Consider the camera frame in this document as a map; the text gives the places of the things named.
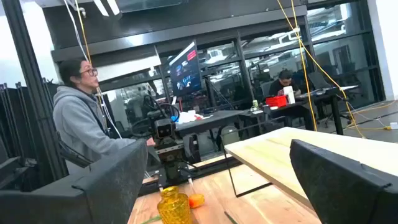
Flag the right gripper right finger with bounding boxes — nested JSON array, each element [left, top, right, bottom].
[[289, 138, 398, 224]]

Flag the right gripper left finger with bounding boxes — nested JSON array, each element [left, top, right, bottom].
[[0, 139, 149, 224]]

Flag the yellow glass vase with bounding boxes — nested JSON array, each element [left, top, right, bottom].
[[157, 185, 193, 224]]

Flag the orange artificial tulip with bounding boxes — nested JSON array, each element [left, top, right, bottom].
[[188, 193, 206, 209]]

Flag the wooden shelf black legs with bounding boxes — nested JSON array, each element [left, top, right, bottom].
[[222, 126, 398, 212]]

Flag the white cloth pile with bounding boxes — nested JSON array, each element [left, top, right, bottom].
[[177, 110, 205, 125]]

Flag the black desk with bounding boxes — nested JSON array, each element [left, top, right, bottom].
[[262, 101, 315, 132], [295, 85, 360, 136], [174, 108, 249, 139]]

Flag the person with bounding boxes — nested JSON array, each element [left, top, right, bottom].
[[52, 58, 156, 175], [267, 69, 302, 97]]

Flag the lit computer monitor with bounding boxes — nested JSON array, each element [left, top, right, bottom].
[[169, 39, 203, 98]]

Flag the white carton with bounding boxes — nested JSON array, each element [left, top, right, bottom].
[[282, 85, 296, 105]]

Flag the red box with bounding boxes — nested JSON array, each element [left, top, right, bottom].
[[265, 95, 289, 109]]

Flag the grey office chair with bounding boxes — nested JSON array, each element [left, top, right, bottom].
[[307, 71, 353, 128]]

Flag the black folding panel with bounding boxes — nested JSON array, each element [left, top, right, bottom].
[[0, 77, 60, 159]]

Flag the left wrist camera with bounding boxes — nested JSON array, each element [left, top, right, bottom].
[[154, 118, 177, 140]]

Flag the black metal table frame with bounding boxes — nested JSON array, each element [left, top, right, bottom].
[[138, 157, 243, 197]]

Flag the white cable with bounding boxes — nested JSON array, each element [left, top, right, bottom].
[[63, 0, 123, 140]]

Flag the yellow cable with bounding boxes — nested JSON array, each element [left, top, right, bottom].
[[275, 0, 367, 139], [290, 0, 318, 132]]

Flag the black vertical frame post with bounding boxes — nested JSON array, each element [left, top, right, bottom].
[[1, 0, 70, 187]]

